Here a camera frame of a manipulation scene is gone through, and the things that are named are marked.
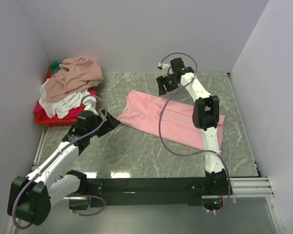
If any aluminium frame rail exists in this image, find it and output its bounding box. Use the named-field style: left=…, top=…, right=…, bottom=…
left=3, top=126, right=286, bottom=234

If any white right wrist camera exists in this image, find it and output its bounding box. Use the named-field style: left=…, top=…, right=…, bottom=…
left=158, top=62, right=171, bottom=77

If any beige t shirt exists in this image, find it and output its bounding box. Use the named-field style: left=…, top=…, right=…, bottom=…
left=44, top=57, right=104, bottom=102

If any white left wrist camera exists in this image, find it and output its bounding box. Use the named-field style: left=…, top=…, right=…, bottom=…
left=84, top=103, right=96, bottom=112

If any red plastic basket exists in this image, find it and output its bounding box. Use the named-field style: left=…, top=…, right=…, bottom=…
left=33, top=66, right=85, bottom=127

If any pink t shirt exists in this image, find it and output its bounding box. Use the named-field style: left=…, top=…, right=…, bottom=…
left=116, top=89, right=226, bottom=151

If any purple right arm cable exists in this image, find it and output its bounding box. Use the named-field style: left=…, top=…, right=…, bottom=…
left=158, top=52, right=231, bottom=213

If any green garment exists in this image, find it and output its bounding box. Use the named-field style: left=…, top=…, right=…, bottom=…
left=50, top=61, right=60, bottom=73

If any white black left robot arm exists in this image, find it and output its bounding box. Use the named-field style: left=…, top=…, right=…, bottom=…
left=7, top=109, right=120, bottom=229

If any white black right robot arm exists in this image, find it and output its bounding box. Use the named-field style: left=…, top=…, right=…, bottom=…
left=156, top=58, right=230, bottom=195

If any white t shirt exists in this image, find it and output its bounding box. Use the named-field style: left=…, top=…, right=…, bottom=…
left=38, top=78, right=97, bottom=119

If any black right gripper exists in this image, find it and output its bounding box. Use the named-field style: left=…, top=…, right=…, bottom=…
left=156, top=73, right=179, bottom=97

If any black base beam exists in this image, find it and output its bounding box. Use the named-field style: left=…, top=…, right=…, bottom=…
left=58, top=176, right=235, bottom=213

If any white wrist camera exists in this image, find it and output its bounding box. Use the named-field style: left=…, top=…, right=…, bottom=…
left=84, top=103, right=96, bottom=112
left=158, top=62, right=171, bottom=77

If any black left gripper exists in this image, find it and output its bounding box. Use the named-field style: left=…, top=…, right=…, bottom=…
left=87, top=108, right=121, bottom=137

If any magenta t shirt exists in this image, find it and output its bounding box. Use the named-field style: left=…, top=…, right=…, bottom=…
left=33, top=90, right=98, bottom=120

